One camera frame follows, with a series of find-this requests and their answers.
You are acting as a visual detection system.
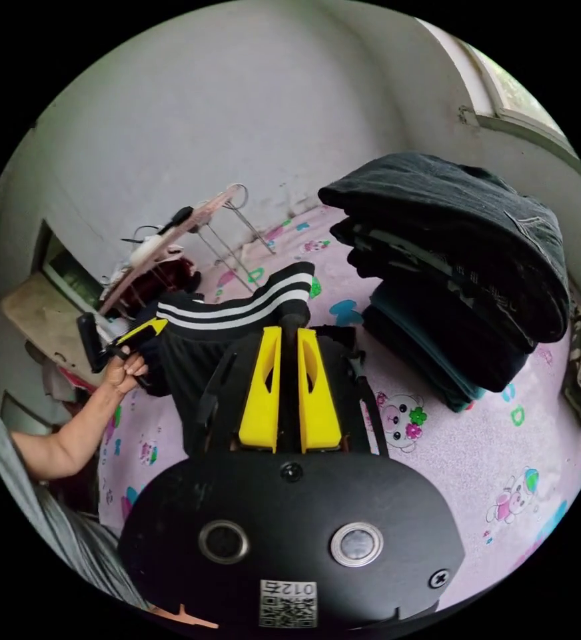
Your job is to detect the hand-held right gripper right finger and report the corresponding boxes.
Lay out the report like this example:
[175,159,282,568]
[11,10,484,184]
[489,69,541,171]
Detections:
[297,327,343,454]

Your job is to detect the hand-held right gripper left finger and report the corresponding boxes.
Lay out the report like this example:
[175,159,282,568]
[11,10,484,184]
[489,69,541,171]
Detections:
[238,325,283,449]

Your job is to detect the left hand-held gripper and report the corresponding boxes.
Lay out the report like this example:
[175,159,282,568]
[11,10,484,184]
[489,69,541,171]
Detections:
[96,319,169,389]

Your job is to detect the black shorts with white stripes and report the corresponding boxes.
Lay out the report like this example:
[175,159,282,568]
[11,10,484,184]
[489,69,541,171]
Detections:
[135,261,367,457]

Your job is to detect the person's left forearm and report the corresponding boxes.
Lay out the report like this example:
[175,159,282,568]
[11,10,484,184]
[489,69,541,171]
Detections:
[10,382,123,482]

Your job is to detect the person's left hand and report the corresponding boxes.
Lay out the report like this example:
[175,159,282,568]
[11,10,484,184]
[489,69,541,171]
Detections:
[101,349,150,397]

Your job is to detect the person's right hand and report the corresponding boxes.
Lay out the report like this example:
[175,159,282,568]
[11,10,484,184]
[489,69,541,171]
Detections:
[148,603,220,630]

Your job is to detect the window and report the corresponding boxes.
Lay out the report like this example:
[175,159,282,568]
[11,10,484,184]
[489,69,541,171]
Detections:
[458,39,581,173]
[34,219,104,313]

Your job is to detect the bed with pink printed sheet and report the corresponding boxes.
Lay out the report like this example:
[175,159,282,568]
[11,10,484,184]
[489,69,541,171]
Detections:
[97,205,581,617]

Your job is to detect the pile of dark clothes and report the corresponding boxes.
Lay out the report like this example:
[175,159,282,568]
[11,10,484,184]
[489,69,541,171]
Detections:
[317,151,571,414]

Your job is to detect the pink table with wire legs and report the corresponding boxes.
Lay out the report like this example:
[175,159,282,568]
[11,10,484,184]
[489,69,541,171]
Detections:
[98,183,278,321]

